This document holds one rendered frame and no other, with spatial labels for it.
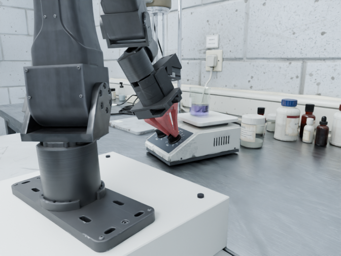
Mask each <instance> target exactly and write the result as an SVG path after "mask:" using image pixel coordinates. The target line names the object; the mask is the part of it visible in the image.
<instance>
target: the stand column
mask: <svg viewBox="0 0 341 256"><path fill-rule="evenodd" d="M178 59H179V61H180V63H181V65H182V0H178ZM178 87H180V89H181V80H178ZM179 113H181V100H180V102H179V103H178V114H179Z"/></svg>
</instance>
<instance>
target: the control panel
mask: <svg viewBox="0 0 341 256"><path fill-rule="evenodd" d="M178 131H179V135H181V139H180V140H179V141H178V142H177V143H175V144H169V143H168V139H167V137H168V135H166V136H165V137H163V138H158V137H157V133H155V134H154V135H152V136H151V137H150V138H148V139H147V141H149V142H150V143H152V144H154V145H155V146H157V147H159V148H160V149H162V150H163V151H165V152H167V153H170V152H172V151H173V150H174V149H175V148H176V147H178V146H179V145H180V144H181V143H183V142H184V141H185V140H186V139H188V138H189V137H190V136H191V135H193V134H194V133H192V132H190V131H187V130H185V129H182V128H180V127H178Z"/></svg>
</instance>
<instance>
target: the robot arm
mask: <svg viewBox="0 0 341 256"><path fill-rule="evenodd" d="M100 5H101V7H102V12H101V14H100V20H99V24H100V30H101V34H102V37H103V39H106V43H107V47H108V49H109V48H127V49H126V50H125V51H124V53H123V54H122V55H121V56H120V57H119V58H118V60H117V62H118V64H119V66H120V67H121V69H122V71H123V73H124V74H125V76H126V78H127V79H128V81H129V83H130V84H131V86H132V88H133V89H134V91H135V93H136V95H137V96H138V98H139V101H138V102H137V103H136V104H135V105H134V106H133V107H132V108H131V112H132V113H133V115H136V117H137V118H138V120H140V119H144V121H145V122H146V123H148V124H150V125H151V126H153V127H155V128H157V129H158V130H160V131H162V132H163V133H165V134H166V135H168V136H169V134H171V135H173V136H174V137H177V135H178V134H179V131H178V121H177V118H178V103H179V102H180V100H181V99H182V96H181V94H182V91H181V89H180V87H177V88H174V86H173V84H172V81H178V80H181V69H182V66H181V63H180V61H179V59H178V57H177V55H176V53H174V54H171V55H168V56H164V57H162V58H160V59H159V60H158V61H157V62H156V63H155V64H154V65H152V62H153V60H154V59H155V57H156V55H157V53H158V45H157V43H156V41H155V40H154V39H153V36H152V28H151V21H150V15H149V13H148V11H147V7H146V2H145V0H100ZM33 11H34V31H33V44H32V47H31V60H32V66H29V67H23V70H24V79H25V88H26V95H25V99H24V103H23V107H22V112H23V113H25V115H24V119H23V123H22V128H21V132H20V137H21V141H22V142H39V143H38V144H37V145H36V150H37V157H38V163H39V170H40V175H39V176H36V177H33V178H30V179H26V180H23V181H20V182H16V183H14V184H12V185H11V188H12V194H13V195H15V196H16V197H17V198H19V199H20V200H22V201H23V202H25V203H26V204H27V205H29V206H30V207H32V208H33V209H34V210H36V211H37V212H39V213H40V214H42V215H43V216H44V217H46V218H48V219H49V220H50V221H52V222H53V223H55V224H56V225H58V226H59V227H60V228H62V229H63V230H65V231H66V232H68V233H69V234H70V235H72V236H73V237H75V238H76V239H78V240H79V241H80V242H82V243H83V244H85V245H86V246H88V247H89V248H90V249H92V250H93V251H95V252H106V251H109V250H111V249H112V248H114V247H116V246H117V245H119V244H120V243H122V242H123V241H125V240H127V239H128V238H130V237H131V236H133V235H134V234H136V233H137V232H139V231H141V230H142V229H144V228H145V227H147V226H148V225H150V224H152V223H153V222H154V221H155V211H154V208H153V207H151V206H149V205H146V204H144V203H141V202H139V201H137V200H134V199H132V198H129V197H127V196H125V195H122V194H120V193H117V192H115V191H113V190H110V189H108V188H105V183H104V182H103V181H102V180H101V177H100V168H99V159H98V149H97V140H99V139H100V138H101V137H103V136H105V135H106V134H108V133H109V123H110V116H111V108H112V93H111V89H110V85H109V69H108V67H104V55H103V51H102V50H101V47H100V44H99V40H98V36H97V32H96V27H95V21H94V14H93V3H92V0H33ZM169 113H171V116H172V121H173V125H172V121H171V118H170V115H169ZM173 126H174V128H173Z"/></svg>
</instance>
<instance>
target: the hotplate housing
mask: <svg viewBox="0 0 341 256"><path fill-rule="evenodd" d="M178 127H180V128H182V129H185V130H187V131H190V132H192V133H194V134H193V135H191V136H190V137H189V138H188V139H186V140H185V141H184V142H183V143H181V144H180V145H179V146H178V147H176V148H175V149H174V150H173V151H172V152H170V153H167V152H165V151H163V150H162V149H160V148H159V147H157V146H155V145H154V144H152V143H150V142H149V141H146V142H145V146H146V150H147V151H149V152H150V153H152V154H153V155H155V156H156V157H158V158H159V159H160V160H162V161H163V162H165V163H166V164H168V165H169V166H172V165H177V164H182V163H187V162H192V161H196V160H200V159H205V158H210V157H215V156H220V155H225V154H230V153H235V152H239V148H240V139H241V127H240V125H238V124H234V123H231V122H230V123H223V124H215V125H207V126H195V125H193V124H190V123H187V122H184V121H182V120H178Z"/></svg>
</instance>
